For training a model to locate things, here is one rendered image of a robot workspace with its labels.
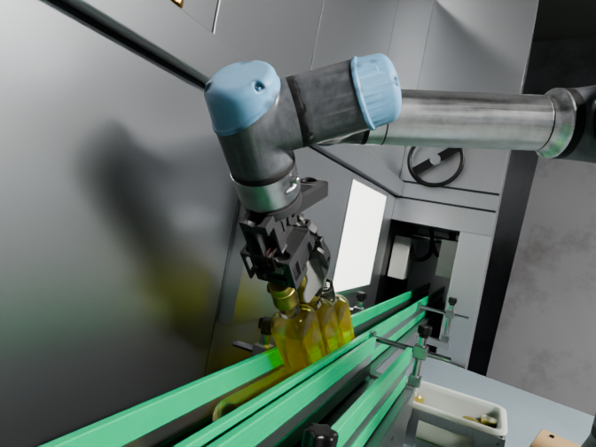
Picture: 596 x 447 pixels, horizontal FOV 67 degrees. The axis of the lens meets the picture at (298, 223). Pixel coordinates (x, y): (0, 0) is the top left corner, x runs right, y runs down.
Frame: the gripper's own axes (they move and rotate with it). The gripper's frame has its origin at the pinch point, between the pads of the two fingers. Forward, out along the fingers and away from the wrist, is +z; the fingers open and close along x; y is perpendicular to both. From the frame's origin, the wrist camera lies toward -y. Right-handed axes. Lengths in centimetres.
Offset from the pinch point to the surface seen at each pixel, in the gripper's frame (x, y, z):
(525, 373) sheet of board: 54, -127, 231
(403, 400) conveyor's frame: 14.7, -0.3, 30.8
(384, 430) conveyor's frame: 14.7, 10.3, 19.0
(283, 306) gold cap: 0.5, 7.2, -3.9
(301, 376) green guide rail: 4.3, 12.6, 3.8
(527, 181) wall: 35, -257, 185
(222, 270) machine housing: -14.9, 1.2, 0.6
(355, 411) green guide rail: 13.7, 16.0, -0.1
